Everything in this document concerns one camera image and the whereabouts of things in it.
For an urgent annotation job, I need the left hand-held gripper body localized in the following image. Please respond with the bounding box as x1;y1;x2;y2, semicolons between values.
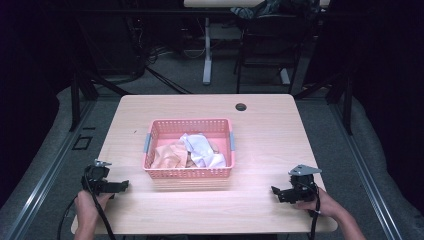
81;159;116;196

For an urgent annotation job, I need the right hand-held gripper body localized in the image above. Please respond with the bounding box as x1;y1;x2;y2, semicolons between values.
287;164;323;204

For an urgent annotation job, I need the person's right hand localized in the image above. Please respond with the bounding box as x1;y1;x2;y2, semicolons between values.
293;187;341;220

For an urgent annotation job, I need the person's left hand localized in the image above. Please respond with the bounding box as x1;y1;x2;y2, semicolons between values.
73;189;114;228

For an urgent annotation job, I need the peach cloth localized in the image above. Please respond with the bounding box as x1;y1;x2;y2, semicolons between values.
150;141;221;170

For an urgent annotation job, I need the pink plastic basket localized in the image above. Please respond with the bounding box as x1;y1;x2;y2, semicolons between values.
142;118;236;180

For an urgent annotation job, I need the black metal stand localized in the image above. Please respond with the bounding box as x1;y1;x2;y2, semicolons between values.
324;74;354;136
69;69;100;132

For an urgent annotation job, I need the white cloth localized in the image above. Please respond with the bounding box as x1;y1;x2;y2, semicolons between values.
179;133;228;169

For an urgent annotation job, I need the white desk leg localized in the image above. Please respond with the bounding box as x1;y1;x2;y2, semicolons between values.
279;67;291;86
202;17;213;86

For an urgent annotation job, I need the black chair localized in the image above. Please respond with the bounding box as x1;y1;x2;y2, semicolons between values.
233;11;303;95

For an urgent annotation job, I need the dark patterned cloth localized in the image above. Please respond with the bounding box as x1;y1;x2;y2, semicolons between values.
230;0;322;20

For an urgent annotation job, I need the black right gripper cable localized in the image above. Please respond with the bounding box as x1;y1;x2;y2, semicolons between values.
305;182;322;240

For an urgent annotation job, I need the aluminium floor rail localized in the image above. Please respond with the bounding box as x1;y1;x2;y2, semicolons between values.
328;102;403;240
5;99;98;240

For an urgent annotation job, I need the bundle of floor cables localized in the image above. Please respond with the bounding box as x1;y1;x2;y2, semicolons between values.
144;44;206;64

